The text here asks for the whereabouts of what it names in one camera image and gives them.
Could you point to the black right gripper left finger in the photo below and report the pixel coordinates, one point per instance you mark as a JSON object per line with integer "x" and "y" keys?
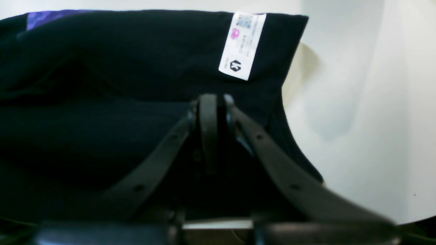
{"x": 103, "y": 220}

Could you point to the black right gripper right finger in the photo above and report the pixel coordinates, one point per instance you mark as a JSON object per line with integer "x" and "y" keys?
{"x": 331, "y": 220}

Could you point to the black T-shirt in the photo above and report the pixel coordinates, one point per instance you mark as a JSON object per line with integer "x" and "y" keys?
{"x": 87, "y": 95}

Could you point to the white garment label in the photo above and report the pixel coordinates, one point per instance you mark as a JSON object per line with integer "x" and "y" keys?
{"x": 241, "y": 44}

